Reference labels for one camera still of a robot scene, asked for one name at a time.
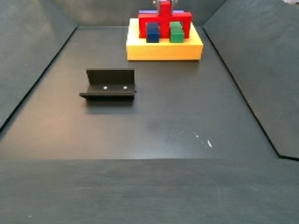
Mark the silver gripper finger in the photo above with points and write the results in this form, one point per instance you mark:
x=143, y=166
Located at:
x=174, y=2
x=156, y=4

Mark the red forked block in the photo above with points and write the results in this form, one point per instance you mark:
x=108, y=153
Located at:
x=163, y=17

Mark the yellow base board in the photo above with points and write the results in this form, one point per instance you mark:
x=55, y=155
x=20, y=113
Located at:
x=139, y=50

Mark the purple cross block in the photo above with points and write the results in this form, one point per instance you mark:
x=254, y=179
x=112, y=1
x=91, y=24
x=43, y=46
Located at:
x=155, y=11

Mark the blue long block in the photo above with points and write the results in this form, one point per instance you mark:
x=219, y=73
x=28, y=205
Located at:
x=152, y=33

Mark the green long block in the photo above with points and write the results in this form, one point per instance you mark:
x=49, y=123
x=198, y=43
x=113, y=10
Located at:
x=176, y=32

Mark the black angle bracket holder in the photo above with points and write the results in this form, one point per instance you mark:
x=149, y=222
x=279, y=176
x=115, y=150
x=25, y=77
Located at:
x=109, y=83

